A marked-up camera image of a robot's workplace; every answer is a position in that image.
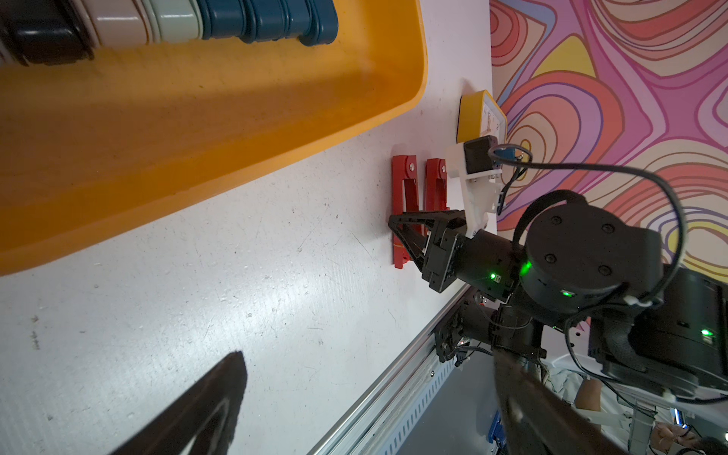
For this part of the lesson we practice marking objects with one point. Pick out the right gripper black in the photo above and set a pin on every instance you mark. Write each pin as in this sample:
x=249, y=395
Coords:
x=438, y=245

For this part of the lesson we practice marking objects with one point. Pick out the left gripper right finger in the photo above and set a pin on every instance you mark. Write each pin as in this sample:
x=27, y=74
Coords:
x=536, y=421

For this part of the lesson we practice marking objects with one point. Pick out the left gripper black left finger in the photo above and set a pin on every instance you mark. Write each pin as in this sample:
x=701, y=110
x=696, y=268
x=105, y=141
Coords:
x=203, y=420

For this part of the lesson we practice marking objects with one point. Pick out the red pliers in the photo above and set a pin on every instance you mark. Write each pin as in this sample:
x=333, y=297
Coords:
x=435, y=194
x=404, y=199

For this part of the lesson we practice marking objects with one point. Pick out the teal pliers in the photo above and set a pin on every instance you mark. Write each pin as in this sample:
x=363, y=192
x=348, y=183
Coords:
x=222, y=18
x=297, y=18
x=264, y=21
x=323, y=23

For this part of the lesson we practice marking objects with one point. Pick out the yellow plastic storage tray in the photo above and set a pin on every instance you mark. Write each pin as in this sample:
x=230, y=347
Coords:
x=93, y=149

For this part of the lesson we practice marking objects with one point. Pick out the light green pliers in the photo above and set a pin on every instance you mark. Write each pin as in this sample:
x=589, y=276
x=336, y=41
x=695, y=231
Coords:
x=174, y=21

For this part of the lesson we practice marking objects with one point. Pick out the beige pruning pliers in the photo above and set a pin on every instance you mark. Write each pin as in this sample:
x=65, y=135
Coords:
x=118, y=24

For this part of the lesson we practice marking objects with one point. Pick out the black pruning pliers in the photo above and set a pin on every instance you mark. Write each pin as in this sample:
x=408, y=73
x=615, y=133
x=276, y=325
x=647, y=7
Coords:
x=48, y=32

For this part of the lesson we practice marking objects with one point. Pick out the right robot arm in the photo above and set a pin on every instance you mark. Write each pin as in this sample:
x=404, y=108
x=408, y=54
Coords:
x=653, y=327

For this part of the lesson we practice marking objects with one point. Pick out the yellow alarm clock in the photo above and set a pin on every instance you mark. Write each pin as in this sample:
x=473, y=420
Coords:
x=480, y=116

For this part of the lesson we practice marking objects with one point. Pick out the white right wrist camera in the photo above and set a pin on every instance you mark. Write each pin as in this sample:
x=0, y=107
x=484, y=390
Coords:
x=480, y=182

